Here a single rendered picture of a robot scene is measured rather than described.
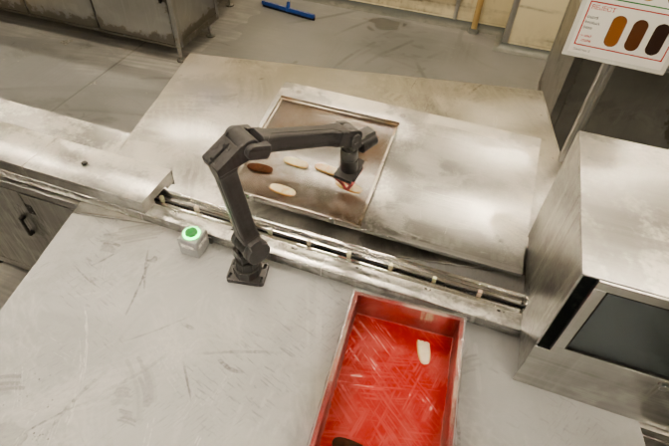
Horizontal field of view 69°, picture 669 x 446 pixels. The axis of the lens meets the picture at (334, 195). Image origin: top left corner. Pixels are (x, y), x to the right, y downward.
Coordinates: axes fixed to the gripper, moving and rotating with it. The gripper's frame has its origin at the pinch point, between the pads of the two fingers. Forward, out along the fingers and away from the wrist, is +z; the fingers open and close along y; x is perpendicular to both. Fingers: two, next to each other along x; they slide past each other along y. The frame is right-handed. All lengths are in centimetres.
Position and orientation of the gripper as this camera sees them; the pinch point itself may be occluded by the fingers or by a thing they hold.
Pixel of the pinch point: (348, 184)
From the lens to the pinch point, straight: 166.1
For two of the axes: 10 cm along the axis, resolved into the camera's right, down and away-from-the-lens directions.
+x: -8.8, -3.7, 2.9
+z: 0.1, 5.9, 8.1
